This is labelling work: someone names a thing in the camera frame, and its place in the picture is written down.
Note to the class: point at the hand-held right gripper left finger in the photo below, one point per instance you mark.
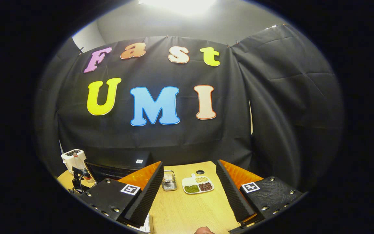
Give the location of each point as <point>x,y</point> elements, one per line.
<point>146,198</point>

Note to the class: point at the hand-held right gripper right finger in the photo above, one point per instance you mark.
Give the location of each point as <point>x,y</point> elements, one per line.
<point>234,198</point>

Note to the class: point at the black electric oven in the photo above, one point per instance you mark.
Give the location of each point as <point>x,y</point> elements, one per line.
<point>115,170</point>

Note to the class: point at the white toaster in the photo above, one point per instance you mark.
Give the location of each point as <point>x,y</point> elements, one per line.
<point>70,157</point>

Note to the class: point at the small white plate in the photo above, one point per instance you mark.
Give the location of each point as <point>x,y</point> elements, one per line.
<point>144,226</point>

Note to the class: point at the white divided dish of beans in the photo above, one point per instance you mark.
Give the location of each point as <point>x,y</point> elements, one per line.
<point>197,186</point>

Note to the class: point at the small black round cap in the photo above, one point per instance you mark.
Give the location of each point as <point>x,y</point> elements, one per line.
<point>200,172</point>

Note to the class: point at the black backdrop cloth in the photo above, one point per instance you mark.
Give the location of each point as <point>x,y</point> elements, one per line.
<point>174,139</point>

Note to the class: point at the large ceiling light panel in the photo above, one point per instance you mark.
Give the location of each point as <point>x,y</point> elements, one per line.
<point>180,6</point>

